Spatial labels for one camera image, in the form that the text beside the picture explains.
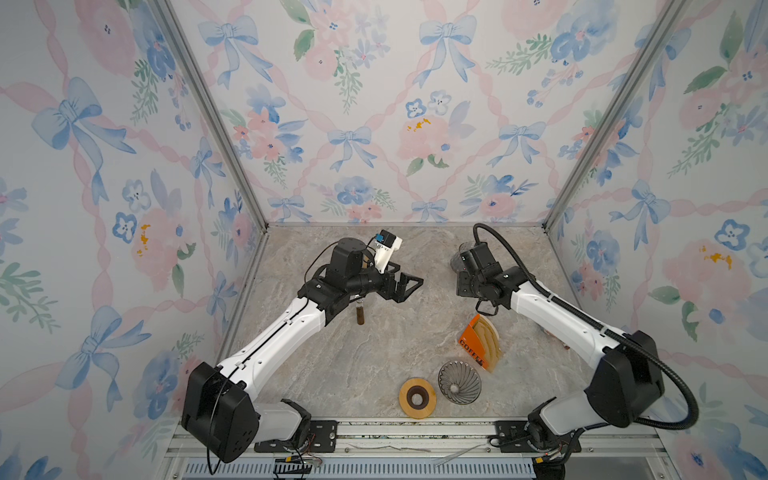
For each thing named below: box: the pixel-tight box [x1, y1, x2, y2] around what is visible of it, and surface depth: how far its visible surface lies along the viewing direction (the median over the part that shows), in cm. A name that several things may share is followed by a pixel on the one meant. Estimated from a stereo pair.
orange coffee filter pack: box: [458, 313, 501, 373], surface depth 85 cm
